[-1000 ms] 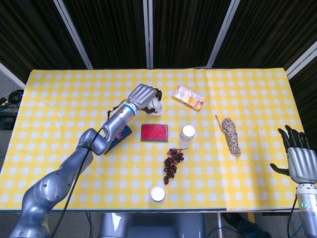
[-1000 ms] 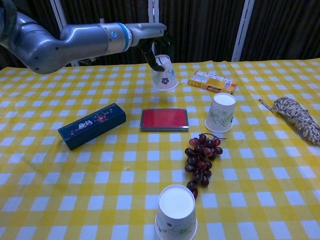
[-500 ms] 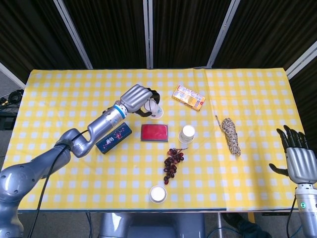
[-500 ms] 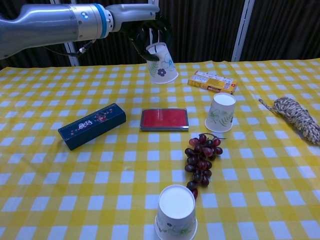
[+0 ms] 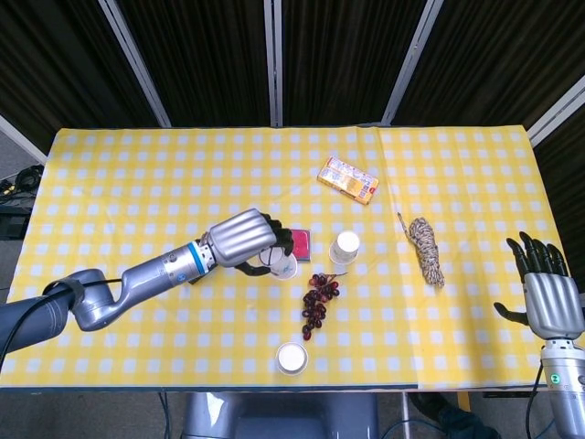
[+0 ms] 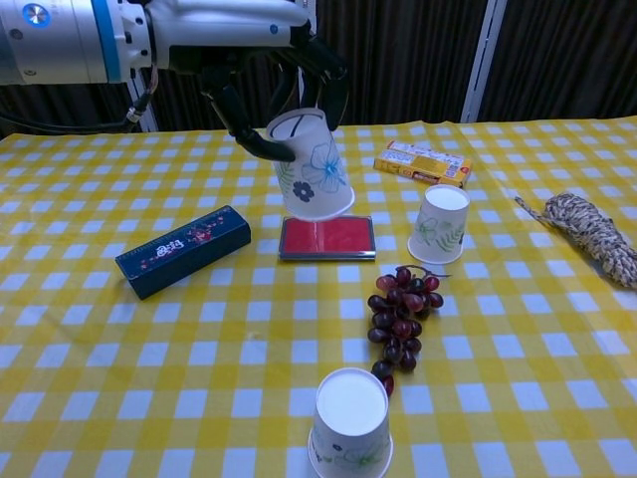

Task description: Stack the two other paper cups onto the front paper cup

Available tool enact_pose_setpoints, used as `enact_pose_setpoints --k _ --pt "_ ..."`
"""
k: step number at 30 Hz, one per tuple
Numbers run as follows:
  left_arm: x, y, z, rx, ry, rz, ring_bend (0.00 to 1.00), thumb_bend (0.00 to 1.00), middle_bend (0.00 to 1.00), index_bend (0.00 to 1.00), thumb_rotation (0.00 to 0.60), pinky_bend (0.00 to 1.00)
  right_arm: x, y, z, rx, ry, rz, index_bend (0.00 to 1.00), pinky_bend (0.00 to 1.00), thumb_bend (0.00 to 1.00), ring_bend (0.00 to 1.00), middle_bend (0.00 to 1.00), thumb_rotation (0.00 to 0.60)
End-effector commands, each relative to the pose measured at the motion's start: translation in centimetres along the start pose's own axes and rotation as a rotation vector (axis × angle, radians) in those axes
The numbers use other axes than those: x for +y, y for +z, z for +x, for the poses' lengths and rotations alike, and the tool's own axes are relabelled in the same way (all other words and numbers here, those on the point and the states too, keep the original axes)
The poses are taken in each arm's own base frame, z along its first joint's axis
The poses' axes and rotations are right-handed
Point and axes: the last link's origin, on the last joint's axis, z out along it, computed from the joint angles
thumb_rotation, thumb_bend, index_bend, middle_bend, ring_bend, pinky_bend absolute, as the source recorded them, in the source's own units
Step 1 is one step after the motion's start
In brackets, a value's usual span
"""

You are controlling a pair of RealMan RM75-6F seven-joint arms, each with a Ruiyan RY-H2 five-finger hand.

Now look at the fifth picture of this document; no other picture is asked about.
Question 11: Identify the dark red grape bunch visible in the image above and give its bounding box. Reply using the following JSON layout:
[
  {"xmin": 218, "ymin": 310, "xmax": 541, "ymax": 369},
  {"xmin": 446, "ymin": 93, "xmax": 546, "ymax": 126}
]
[{"xmin": 300, "ymin": 272, "xmax": 348, "ymax": 342}]

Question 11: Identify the red ink pad case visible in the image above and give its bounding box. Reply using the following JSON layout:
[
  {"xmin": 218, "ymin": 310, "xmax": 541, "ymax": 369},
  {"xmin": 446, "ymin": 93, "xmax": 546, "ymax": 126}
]
[{"xmin": 290, "ymin": 228, "xmax": 314, "ymax": 263}]

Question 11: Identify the yellow white checkered tablecloth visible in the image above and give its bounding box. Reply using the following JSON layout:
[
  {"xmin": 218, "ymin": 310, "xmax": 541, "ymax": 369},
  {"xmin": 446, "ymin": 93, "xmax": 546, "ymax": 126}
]
[{"xmin": 0, "ymin": 126, "xmax": 585, "ymax": 391}]

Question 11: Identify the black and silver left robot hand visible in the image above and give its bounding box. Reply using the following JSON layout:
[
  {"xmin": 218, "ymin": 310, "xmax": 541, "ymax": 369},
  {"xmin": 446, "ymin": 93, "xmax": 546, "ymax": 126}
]
[{"xmin": 199, "ymin": 208, "xmax": 294, "ymax": 279}]

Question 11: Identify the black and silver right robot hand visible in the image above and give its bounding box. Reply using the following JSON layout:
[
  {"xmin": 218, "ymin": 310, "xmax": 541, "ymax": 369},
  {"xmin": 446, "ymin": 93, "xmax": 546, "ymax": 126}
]
[{"xmin": 493, "ymin": 231, "xmax": 585, "ymax": 340}]

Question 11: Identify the white partition frame post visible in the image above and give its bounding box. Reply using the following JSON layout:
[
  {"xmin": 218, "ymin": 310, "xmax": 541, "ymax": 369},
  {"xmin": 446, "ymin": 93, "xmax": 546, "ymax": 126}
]
[
  {"xmin": 0, "ymin": 113, "xmax": 48, "ymax": 165},
  {"xmin": 380, "ymin": 0, "xmax": 447, "ymax": 126},
  {"xmin": 263, "ymin": 0, "xmax": 284, "ymax": 128},
  {"xmin": 97, "ymin": 0, "xmax": 172, "ymax": 129},
  {"xmin": 528, "ymin": 76, "xmax": 585, "ymax": 147}
]

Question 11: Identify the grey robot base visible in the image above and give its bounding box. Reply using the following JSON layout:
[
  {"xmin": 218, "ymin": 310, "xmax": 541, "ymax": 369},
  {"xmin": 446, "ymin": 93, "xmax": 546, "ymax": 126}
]
[{"xmin": 181, "ymin": 391, "xmax": 379, "ymax": 439}]

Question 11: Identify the black cable under table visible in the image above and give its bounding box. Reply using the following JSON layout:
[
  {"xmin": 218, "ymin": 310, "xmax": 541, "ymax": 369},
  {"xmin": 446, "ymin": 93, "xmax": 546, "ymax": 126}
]
[{"xmin": 157, "ymin": 391, "xmax": 173, "ymax": 439}]

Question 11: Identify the blue cable under table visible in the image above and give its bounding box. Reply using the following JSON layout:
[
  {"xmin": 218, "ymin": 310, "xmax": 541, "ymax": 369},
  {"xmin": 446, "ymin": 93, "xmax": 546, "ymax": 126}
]
[{"xmin": 381, "ymin": 392, "xmax": 440, "ymax": 439}]

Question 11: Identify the black cable bundle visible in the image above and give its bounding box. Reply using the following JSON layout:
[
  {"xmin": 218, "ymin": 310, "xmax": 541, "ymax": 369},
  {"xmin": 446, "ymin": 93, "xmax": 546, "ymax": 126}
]
[{"xmin": 0, "ymin": 164, "xmax": 45, "ymax": 205}]

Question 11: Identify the plain white paper cup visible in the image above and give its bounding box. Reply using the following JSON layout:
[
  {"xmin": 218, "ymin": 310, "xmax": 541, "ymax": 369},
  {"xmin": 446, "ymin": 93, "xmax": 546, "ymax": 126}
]
[
  {"xmin": 275, "ymin": 341, "xmax": 309, "ymax": 377},
  {"xmin": 329, "ymin": 230, "xmax": 360, "ymax": 265}
]

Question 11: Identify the black equipment box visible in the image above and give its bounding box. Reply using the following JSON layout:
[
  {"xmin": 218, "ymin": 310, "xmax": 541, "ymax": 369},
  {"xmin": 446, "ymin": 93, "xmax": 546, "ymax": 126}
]
[{"xmin": 0, "ymin": 203, "xmax": 31, "ymax": 240}]

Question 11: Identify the coiled speckled rope bundle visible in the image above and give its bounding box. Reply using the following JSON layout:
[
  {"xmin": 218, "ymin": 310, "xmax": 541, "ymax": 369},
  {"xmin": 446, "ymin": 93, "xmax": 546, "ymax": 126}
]
[{"xmin": 396, "ymin": 211, "xmax": 446, "ymax": 288}]

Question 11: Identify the black bag under table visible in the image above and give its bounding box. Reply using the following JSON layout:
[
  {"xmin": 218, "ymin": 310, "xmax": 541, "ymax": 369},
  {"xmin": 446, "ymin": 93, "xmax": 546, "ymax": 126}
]
[{"xmin": 408, "ymin": 391, "xmax": 506, "ymax": 439}]

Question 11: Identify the yellow snack box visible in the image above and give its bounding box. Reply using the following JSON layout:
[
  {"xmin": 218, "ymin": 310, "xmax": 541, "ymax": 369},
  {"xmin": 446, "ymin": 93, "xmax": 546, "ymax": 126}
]
[{"xmin": 316, "ymin": 155, "xmax": 380, "ymax": 206}]

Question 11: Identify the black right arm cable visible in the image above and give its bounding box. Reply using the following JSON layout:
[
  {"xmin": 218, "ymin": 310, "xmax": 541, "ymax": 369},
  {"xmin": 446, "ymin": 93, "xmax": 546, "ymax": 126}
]
[{"xmin": 524, "ymin": 360, "xmax": 546, "ymax": 439}]

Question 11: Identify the white paper cup with line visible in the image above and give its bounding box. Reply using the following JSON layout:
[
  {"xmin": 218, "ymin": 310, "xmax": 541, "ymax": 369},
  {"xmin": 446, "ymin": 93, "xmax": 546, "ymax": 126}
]
[{"xmin": 257, "ymin": 246, "xmax": 299, "ymax": 281}]

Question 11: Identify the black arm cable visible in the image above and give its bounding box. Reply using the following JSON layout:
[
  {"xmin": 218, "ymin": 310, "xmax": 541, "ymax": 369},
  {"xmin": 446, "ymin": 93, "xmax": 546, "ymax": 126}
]
[
  {"xmin": 0, "ymin": 278, "xmax": 125, "ymax": 367},
  {"xmin": 524, "ymin": 360, "xmax": 546, "ymax": 439}
]

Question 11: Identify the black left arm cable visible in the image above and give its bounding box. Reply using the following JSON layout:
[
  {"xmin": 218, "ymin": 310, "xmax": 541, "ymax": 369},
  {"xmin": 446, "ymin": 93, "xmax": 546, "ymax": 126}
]
[{"xmin": 0, "ymin": 278, "xmax": 125, "ymax": 367}]

